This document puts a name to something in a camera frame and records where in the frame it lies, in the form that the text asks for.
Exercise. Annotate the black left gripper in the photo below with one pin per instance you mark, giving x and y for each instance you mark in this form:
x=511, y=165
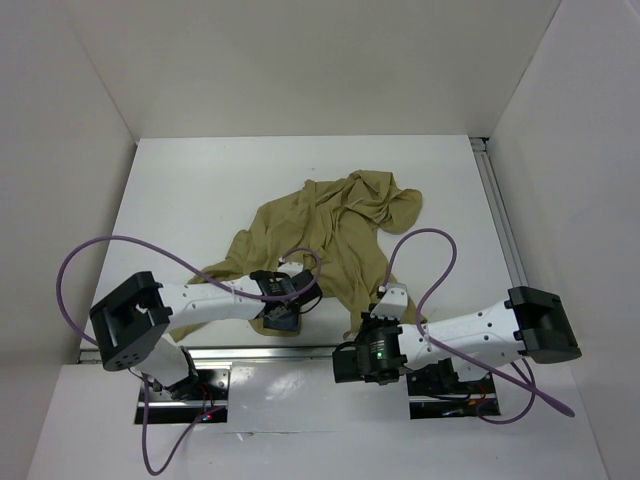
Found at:
x=289, y=324

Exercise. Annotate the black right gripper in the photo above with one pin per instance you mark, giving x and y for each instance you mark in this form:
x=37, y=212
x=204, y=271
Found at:
x=366, y=321

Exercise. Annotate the khaki zip-up jacket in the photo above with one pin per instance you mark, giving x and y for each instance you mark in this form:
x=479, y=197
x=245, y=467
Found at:
x=332, y=226

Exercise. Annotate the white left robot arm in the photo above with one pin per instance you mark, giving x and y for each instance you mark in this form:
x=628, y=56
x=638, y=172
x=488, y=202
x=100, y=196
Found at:
x=132, y=322

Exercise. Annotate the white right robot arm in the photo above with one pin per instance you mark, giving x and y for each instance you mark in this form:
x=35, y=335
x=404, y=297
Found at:
x=529, y=323

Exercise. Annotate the aluminium rail front edge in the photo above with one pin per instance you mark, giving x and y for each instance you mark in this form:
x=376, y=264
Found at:
x=262, y=353

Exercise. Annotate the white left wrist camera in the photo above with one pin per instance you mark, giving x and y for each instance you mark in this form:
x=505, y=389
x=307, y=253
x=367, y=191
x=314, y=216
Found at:
x=290, y=268

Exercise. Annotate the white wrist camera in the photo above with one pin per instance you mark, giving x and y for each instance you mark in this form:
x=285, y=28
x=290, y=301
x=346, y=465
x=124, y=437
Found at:
x=393, y=300
x=290, y=268

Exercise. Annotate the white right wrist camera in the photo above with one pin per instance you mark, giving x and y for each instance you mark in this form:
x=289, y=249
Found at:
x=393, y=300

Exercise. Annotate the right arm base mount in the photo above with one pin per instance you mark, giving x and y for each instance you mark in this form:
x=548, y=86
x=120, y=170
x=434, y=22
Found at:
x=436, y=392

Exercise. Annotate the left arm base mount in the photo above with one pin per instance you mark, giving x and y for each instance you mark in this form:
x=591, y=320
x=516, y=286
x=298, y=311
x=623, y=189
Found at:
x=207, y=398

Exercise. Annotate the aluminium rail right side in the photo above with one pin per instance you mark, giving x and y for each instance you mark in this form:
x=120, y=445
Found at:
x=515, y=267

